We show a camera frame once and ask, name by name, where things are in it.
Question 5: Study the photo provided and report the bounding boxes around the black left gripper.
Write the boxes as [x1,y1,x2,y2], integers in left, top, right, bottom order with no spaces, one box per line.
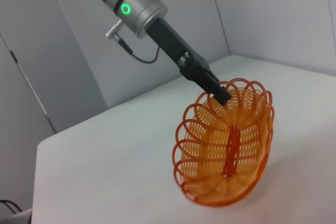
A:
[145,18,232,106]

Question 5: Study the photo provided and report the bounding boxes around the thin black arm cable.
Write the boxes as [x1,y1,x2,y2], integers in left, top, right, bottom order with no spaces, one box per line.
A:
[118,39,161,64]

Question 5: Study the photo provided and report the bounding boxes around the silver cable connector plug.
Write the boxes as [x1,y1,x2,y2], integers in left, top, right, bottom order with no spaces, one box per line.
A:
[105,23,124,39]

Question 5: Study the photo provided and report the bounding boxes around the black loose cable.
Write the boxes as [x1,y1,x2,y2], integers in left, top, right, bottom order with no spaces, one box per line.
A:
[0,199,24,216]

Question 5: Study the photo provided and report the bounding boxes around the orange woven plastic basket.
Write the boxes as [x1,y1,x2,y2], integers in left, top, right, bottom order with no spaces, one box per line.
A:
[172,78,275,207]

